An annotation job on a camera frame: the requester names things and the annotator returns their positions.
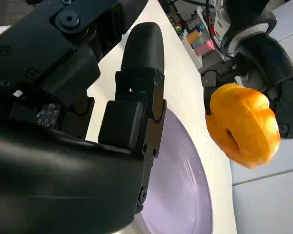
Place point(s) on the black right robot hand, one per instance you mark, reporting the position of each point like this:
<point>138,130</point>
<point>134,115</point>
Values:
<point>51,170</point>

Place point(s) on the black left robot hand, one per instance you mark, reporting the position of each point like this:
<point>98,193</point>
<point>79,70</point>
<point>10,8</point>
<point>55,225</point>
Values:
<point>280,63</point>

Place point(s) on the orange and white bread roll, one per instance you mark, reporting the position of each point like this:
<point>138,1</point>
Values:
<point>244,129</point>

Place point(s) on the pink box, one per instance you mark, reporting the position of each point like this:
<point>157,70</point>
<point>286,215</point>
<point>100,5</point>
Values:
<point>205,47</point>

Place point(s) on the teal cube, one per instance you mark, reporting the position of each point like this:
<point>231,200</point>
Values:
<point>201,27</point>

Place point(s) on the yellow box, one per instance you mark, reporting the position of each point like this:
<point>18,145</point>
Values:
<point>193,37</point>

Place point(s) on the lilac plate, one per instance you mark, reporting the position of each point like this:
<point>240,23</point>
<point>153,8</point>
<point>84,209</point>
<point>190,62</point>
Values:
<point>178,175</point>

